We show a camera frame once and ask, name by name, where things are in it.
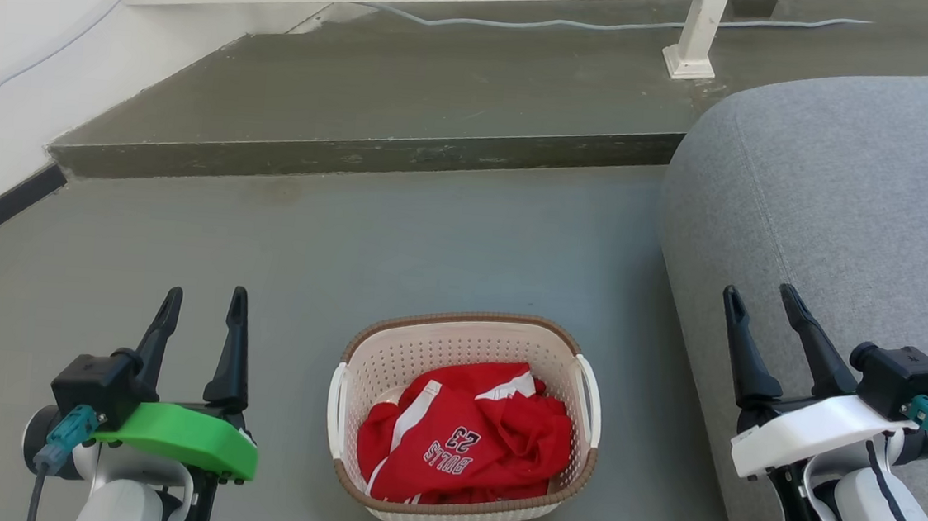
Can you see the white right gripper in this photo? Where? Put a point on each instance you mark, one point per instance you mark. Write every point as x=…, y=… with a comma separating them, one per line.
x=815, y=429

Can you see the teal left camera connector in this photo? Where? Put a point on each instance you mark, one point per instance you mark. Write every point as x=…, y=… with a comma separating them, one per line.
x=69, y=432

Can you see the cream plastic laundry basket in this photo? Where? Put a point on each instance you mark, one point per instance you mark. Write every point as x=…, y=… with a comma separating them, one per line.
x=458, y=339

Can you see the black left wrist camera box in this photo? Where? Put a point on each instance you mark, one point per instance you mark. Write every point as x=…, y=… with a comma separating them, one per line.
x=94, y=385

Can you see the raised concrete step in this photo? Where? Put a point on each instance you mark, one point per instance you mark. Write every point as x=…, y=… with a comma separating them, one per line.
x=356, y=153

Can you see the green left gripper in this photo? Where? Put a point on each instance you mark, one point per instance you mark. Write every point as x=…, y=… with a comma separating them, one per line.
x=185, y=433

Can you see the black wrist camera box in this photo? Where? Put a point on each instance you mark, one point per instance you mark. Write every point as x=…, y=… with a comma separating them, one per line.
x=94, y=385
x=902, y=378

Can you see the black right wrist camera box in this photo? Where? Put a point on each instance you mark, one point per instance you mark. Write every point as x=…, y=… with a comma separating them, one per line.
x=902, y=378

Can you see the red Bulls jersey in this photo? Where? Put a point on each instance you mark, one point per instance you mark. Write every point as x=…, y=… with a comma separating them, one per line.
x=491, y=445

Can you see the grey fabric sofa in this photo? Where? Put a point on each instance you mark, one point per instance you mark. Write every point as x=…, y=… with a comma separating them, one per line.
x=850, y=200

